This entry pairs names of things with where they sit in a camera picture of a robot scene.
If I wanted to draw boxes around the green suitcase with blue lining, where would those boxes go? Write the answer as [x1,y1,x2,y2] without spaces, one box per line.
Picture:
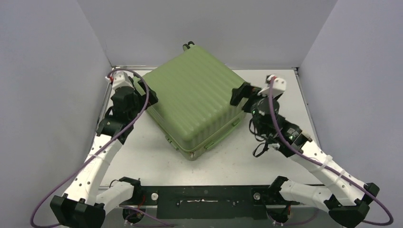
[143,41,245,161]

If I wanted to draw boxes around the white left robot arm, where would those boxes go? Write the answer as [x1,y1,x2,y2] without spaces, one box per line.
[50,82,158,228]

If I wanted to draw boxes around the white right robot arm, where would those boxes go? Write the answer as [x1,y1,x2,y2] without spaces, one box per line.
[230,78,379,228]

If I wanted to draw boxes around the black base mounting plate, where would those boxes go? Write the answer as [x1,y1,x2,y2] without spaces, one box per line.
[122,185,296,219]

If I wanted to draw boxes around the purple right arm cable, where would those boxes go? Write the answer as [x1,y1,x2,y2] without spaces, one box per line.
[268,77,395,227]

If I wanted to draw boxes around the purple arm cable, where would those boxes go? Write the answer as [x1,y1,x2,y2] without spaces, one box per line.
[29,68,175,228]
[268,77,395,227]

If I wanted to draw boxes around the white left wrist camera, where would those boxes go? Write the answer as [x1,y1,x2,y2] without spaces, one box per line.
[105,71,134,91]

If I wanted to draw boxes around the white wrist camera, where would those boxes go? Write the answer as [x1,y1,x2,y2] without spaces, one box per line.
[258,74,287,98]
[105,71,134,91]

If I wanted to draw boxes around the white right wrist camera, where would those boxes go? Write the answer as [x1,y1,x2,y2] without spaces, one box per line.
[258,74,287,98]

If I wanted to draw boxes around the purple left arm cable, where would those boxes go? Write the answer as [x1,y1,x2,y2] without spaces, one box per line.
[29,68,175,228]

